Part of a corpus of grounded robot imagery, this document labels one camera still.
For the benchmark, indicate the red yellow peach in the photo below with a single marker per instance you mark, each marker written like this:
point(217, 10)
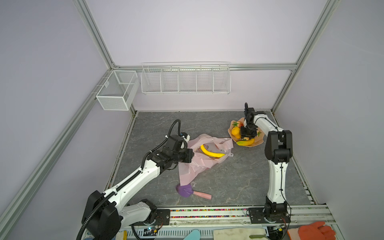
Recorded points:
point(238, 124)

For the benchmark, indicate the long white wire shelf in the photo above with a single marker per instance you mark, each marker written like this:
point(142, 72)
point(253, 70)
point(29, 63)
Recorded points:
point(186, 78)

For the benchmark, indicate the small white wire basket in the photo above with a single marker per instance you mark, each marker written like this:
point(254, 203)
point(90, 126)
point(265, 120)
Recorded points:
point(118, 91)

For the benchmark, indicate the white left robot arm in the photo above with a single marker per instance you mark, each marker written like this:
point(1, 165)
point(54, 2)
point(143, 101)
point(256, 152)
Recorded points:
point(107, 212)

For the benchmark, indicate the beige cloth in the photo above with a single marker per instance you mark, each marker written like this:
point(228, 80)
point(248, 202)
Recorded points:
point(240, 234)

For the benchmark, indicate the yellow green banana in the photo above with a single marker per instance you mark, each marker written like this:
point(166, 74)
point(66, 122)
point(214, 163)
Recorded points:
point(211, 154)
point(246, 143)

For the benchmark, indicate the yellow wrinkled pear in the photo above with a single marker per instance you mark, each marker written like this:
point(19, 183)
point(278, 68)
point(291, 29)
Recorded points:
point(236, 132)

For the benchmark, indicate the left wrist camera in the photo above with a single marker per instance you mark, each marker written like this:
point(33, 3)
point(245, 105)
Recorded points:
point(185, 136)

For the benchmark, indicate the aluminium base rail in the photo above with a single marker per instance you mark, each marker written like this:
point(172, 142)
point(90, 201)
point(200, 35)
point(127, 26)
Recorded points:
point(226, 216)

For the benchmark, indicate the teal tool handle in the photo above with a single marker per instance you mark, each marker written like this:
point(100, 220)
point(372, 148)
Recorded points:
point(193, 235)

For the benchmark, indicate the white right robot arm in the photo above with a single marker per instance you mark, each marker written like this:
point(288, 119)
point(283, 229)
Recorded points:
point(278, 151)

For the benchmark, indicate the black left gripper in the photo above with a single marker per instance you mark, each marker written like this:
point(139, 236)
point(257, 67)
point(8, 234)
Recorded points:
point(189, 154)

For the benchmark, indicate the purple pink spatula brush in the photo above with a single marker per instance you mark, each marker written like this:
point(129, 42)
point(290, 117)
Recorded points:
point(187, 190)

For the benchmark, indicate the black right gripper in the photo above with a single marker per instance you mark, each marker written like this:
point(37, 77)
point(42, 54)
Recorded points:
point(244, 135)

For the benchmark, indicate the orange rubber glove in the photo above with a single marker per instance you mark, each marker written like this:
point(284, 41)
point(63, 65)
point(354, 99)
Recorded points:
point(314, 231)

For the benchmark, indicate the pink plastic bag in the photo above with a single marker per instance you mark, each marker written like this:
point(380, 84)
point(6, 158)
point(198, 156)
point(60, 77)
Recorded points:
point(200, 161)

